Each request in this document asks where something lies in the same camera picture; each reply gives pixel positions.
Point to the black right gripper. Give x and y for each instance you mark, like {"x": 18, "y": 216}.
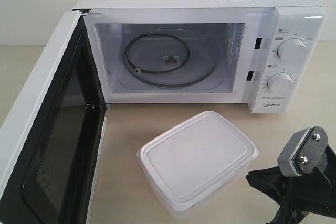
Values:
{"x": 312, "y": 193}

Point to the translucent plastic food container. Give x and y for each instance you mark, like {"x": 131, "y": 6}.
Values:
{"x": 189, "y": 164}

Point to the white microwave door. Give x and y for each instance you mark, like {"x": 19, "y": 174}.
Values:
{"x": 51, "y": 138}

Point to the white microwave oven body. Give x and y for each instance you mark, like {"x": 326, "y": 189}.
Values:
{"x": 246, "y": 34}

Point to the lower white timer knob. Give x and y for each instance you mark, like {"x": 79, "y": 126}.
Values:
{"x": 280, "y": 83}

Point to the upper white control knob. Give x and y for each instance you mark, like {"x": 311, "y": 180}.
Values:
{"x": 292, "y": 50}

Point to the glass turntable plate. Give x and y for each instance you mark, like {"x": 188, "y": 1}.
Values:
{"x": 170, "y": 58}

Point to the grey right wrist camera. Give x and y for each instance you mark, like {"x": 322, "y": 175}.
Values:
{"x": 305, "y": 151}

